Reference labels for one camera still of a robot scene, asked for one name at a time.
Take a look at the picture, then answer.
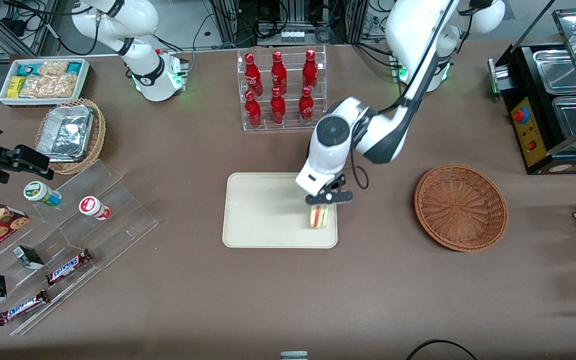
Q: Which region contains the triangular sandwich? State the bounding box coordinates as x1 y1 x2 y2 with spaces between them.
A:
308 203 330 230

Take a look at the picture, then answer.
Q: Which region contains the beige plastic tray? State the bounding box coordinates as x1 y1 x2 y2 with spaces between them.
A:
222 172 339 249

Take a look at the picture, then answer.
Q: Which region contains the light wicker basket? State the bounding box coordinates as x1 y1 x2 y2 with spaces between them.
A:
35 97 107 176

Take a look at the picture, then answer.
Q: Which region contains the brown wicker basket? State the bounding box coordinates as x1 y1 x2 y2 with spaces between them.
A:
414 164 509 253

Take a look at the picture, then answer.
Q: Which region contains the green label yogurt cup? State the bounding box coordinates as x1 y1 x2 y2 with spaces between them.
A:
23 181 63 208

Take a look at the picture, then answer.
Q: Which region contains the aluminium foil container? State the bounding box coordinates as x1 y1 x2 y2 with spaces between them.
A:
36 104 95 164

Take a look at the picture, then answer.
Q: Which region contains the clear acrylic bottle rack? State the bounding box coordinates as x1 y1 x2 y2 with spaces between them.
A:
237 45 328 132

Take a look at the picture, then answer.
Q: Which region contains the red label yogurt cup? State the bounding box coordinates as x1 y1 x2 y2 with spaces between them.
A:
78 196 113 222

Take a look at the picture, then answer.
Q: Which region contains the red cola bottle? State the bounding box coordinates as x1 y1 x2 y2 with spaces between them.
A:
244 90 263 129
269 87 287 126
270 51 288 95
301 49 319 91
244 53 263 96
298 86 315 125

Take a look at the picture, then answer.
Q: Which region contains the yellow snack packet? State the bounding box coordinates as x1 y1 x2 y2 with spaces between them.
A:
6 75 27 99

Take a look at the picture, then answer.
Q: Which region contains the large clear cracker bag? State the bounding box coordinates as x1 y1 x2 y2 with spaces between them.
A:
19 73 78 99

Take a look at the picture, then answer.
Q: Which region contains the white snack bin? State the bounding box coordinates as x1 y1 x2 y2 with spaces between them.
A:
0 58 91 108

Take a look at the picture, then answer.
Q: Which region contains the clear acrylic stepped display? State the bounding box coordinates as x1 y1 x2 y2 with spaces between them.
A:
0 159 159 337

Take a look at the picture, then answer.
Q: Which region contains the small clear cracker bag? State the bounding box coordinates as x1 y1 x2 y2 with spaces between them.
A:
37 60 70 79

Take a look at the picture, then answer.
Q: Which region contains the snickers chocolate bar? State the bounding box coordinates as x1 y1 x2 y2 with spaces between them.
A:
0 289 51 327
46 248 93 286

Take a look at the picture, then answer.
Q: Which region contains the black food warmer appliance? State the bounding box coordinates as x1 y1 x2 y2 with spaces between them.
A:
487 7 576 176

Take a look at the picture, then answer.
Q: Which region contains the steel warmer pan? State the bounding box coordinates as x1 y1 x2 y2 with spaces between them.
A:
532 48 576 97

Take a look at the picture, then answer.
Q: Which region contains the black cable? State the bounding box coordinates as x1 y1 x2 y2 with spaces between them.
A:
406 338 478 360

